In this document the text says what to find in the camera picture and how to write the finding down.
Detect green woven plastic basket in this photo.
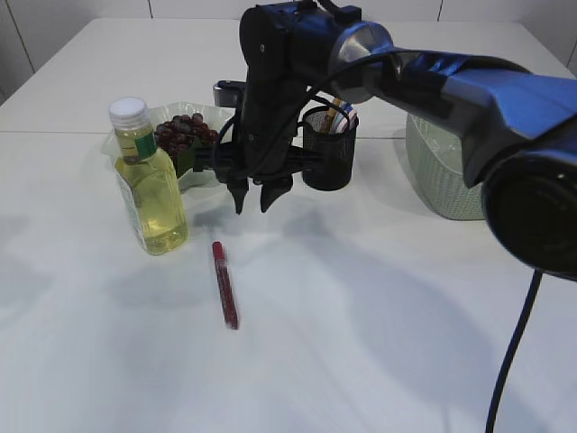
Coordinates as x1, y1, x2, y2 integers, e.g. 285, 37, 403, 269
406, 115, 484, 221

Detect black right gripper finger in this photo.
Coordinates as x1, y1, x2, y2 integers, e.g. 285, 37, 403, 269
227, 178, 249, 215
260, 176, 293, 213

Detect black mesh pen holder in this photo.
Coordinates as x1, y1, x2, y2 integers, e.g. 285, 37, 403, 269
301, 106, 359, 191

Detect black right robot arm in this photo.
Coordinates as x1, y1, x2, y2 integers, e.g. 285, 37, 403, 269
211, 1, 576, 280

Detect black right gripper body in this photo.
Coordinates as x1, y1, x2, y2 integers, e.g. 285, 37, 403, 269
215, 4, 325, 182

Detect yellow tea bottle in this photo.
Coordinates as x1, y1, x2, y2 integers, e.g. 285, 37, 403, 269
108, 97, 188, 255

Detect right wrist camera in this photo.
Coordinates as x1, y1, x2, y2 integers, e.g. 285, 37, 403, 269
213, 80, 245, 108

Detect red grape bunch with leaves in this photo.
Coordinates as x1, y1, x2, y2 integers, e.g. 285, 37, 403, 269
154, 112, 218, 178

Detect pale green wavy glass plate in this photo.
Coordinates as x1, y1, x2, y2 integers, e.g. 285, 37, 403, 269
101, 101, 240, 195

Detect gold glitter pen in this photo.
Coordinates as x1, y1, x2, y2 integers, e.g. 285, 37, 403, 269
320, 97, 342, 134

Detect pink scissors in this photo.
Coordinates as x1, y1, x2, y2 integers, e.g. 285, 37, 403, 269
333, 107, 357, 134

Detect red glitter pen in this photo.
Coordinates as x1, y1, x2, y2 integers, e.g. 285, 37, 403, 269
212, 241, 239, 330

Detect blue scissors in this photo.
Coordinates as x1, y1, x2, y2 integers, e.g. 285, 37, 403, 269
337, 101, 353, 116

